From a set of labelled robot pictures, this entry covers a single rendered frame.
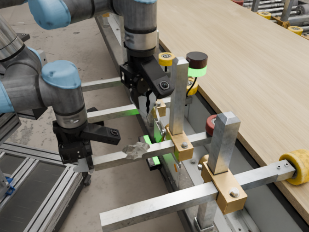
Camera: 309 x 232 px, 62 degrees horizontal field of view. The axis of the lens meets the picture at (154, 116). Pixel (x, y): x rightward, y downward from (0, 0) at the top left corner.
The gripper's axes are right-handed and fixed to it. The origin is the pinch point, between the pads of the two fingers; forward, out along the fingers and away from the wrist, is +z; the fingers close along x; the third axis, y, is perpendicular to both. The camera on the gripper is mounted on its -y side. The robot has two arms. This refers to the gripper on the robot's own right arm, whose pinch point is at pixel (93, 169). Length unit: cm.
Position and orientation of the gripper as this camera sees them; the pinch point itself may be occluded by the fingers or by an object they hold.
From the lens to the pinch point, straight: 82.2
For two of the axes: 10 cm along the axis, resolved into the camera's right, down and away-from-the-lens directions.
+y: -9.5, 1.9, -2.4
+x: 3.1, 6.0, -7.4
